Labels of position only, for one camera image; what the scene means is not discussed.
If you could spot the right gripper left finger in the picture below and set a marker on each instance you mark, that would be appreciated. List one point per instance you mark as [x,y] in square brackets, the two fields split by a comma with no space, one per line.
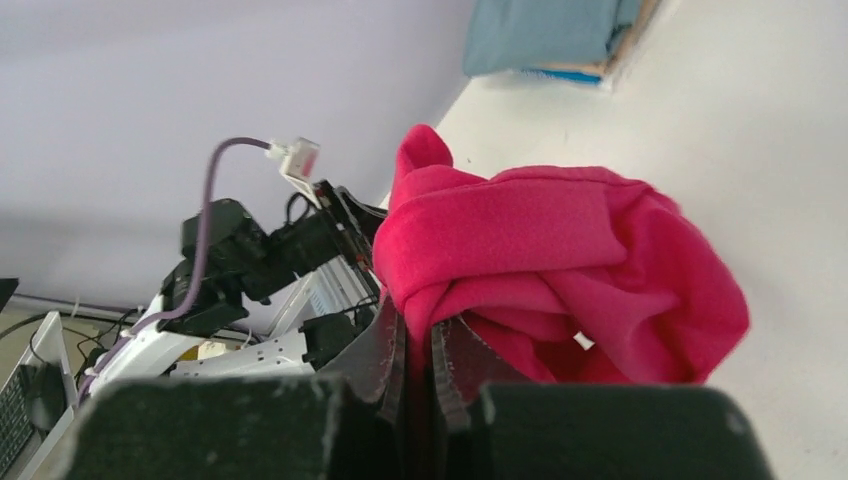
[364,432]

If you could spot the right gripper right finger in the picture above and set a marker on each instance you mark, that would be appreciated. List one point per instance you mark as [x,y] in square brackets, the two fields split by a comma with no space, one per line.
[462,362]

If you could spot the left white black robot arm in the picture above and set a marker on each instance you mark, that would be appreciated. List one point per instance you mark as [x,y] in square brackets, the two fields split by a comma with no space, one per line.
[204,293]

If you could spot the folded teal t shirt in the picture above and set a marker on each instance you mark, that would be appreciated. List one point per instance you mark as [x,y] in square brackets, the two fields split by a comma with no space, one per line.
[565,35]

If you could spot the red t shirt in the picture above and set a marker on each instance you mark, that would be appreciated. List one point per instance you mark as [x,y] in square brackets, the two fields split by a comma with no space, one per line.
[570,274]

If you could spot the folded blue white t shirt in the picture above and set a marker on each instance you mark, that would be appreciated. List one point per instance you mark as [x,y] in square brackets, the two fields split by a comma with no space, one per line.
[567,75]

